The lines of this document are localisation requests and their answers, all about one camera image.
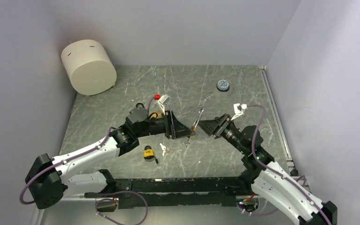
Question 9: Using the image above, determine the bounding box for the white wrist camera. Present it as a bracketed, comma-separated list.
[231, 103, 248, 120]
[153, 94, 170, 113]

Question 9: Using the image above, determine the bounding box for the large brass padlock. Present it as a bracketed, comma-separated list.
[149, 111, 165, 120]

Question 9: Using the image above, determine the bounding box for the yellow black padlock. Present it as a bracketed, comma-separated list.
[143, 145, 159, 164]

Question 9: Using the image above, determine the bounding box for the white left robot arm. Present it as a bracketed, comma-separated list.
[19, 104, 195, 209]

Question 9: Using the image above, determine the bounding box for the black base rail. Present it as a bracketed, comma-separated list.
[84, 177, 265, 211]

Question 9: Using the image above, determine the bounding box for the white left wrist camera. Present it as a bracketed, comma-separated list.
[153, 94, 170, 113]

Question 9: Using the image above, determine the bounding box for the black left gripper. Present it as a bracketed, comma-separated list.
[135, 110, 195, 139]

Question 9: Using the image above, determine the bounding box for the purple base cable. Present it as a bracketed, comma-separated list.
[237, 175, 308, 218]
[94, 190, 150, 225]

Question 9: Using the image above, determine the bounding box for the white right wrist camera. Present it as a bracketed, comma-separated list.
[231, 103, 248, 120]

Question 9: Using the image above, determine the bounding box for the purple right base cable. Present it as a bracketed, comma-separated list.
[237, 175, 308, 218]

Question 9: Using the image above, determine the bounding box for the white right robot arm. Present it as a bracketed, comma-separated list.
[198, 114, 338, 225]

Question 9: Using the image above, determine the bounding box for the silver key pair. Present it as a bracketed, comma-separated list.
[159, 143, 171, 157]

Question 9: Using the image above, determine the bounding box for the cream cylindrical container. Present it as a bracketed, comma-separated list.
[61, 39, 117, 96]

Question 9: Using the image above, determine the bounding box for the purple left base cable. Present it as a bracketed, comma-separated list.
[94, 190, 150, 225]

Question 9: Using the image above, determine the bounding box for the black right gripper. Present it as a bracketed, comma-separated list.
[196, 113, 248, 154]

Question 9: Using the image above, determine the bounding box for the small brass padlock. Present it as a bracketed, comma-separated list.
[191, 107, 204, 132]

